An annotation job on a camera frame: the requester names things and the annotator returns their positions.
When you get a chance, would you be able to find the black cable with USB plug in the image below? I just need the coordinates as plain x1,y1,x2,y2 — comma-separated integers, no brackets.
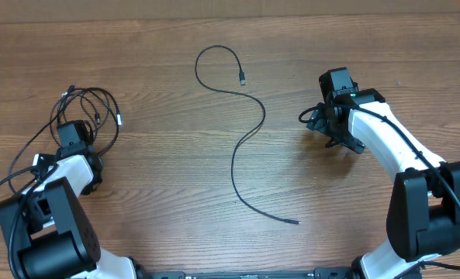
49,84,110,148

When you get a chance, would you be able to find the black USB cable bundle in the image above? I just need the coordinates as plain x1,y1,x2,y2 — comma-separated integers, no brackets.
194,44,301,226

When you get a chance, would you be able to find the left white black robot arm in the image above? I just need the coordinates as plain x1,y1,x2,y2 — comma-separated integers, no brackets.
0,121,148,279

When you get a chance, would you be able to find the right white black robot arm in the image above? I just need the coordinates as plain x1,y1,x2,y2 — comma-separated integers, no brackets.
299,67,460,279

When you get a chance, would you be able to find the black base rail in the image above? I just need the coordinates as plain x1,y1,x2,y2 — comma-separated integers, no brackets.
137,267,365,279

